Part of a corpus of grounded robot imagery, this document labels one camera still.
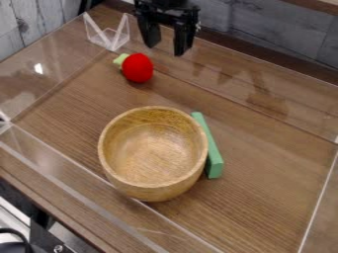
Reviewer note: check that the black metal table bracket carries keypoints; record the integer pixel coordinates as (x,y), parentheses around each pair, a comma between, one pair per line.
(43,241)

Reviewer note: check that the clear acrylic enclosure wall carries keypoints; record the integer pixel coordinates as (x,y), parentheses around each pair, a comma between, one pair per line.
(273,118)

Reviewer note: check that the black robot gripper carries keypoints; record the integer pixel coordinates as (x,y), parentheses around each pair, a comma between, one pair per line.
(178,13)

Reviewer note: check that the red felt strawberry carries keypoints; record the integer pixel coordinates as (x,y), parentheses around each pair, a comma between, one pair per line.
(135,66)

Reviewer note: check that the green rectangular block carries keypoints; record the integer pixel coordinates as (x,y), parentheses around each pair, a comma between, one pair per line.
(214,162)

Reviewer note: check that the wooden bowl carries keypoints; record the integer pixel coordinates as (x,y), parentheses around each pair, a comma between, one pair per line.
(152,150)

